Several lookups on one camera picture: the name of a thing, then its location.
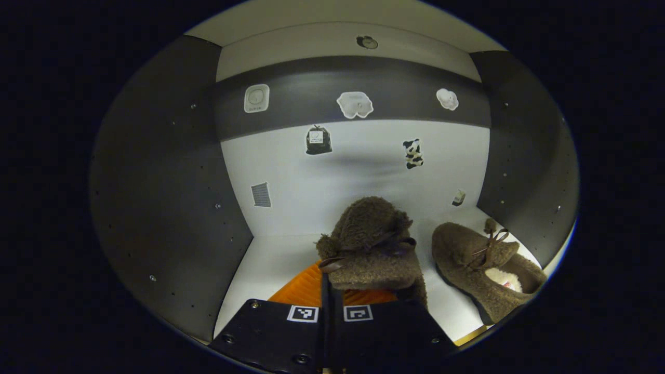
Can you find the brown fuzzy shoe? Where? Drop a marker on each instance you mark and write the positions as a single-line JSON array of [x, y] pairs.
[[369, 234], [467, 259]]

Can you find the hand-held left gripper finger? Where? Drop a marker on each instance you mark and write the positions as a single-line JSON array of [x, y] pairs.
[[326, 332], [337, 337]]

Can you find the white shoe cabinet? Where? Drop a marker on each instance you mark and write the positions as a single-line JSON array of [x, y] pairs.
[[291, 218]]

